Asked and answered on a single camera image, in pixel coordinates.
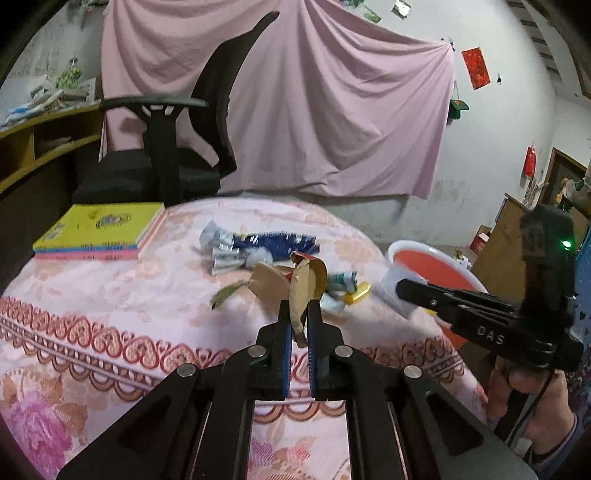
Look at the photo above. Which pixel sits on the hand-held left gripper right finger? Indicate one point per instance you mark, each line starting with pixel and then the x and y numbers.
pixel 315 350

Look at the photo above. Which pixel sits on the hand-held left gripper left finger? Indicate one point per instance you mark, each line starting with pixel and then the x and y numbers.
pixel 284 350

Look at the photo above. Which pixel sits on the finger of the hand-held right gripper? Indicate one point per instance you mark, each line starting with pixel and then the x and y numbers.
pixel 443 300

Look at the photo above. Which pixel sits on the red bin with white rim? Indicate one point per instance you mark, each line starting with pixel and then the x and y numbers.
pixel 429 267

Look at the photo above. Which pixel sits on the torn brown cardboard box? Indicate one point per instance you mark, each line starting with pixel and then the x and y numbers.
pixel 300 286

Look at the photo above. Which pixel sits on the white sachet with teal stripe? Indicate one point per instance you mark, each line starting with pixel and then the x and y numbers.
pixel 228 263

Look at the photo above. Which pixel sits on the person's right hand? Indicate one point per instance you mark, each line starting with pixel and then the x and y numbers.
pixel 524 379

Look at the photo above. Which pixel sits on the plain white sachet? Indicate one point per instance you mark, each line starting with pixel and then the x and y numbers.
pixel 331 304

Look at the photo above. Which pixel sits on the wooden cabinet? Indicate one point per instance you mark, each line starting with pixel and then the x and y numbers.
pixel 503 249

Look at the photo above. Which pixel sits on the person's patterned garment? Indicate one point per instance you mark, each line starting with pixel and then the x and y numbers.
pixel 582 332

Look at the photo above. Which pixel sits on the red cardboard box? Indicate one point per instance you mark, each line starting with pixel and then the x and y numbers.
pixel 481 240

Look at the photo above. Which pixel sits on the yellow packet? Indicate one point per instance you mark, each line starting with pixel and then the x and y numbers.
pixel 358 293

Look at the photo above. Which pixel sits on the green and white sachet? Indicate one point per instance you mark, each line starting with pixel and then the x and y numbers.
pixel 342 279

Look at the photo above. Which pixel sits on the green leaf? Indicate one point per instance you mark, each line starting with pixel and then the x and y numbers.
pixel 226 293

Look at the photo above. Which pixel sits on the crumpled grey paper wad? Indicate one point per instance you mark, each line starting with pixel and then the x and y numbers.
pixel 261 256

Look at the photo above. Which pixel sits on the blue foil snack bag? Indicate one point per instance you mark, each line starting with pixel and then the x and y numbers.
pixel 281 242

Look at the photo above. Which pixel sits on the red hanging ornament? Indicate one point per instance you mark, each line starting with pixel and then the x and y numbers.
pixel 530 161

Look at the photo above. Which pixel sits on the floral pink tablecloth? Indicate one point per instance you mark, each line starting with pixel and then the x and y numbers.
pixel 138 300

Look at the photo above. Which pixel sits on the green hanging ornament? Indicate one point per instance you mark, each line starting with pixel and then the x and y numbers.
pixel 458 105

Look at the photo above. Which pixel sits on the pink hanging curtain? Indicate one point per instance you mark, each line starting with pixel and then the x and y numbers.
pixel 323 115

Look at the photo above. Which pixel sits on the yellow book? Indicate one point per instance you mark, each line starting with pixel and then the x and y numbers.
pixel 101 226

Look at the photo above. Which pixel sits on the black office chair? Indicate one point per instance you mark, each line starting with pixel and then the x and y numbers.
pixel 152 170

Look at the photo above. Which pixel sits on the wooden shelf desk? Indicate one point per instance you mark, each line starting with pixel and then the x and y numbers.
pixel 23 138

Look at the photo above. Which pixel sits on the small green plant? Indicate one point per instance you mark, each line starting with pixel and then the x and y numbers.
pixel 69 76

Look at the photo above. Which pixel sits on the pile of papers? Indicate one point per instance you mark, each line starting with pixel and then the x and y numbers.
pixel 32 101

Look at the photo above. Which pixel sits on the red wall poster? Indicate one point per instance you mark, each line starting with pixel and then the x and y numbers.
pixel 475 69

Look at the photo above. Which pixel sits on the wall photo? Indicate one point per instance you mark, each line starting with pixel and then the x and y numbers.
pixel 371 14
pixel 401 8

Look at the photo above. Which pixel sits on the small white picture frame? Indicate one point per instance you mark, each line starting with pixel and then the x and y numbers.
pixel 87 90

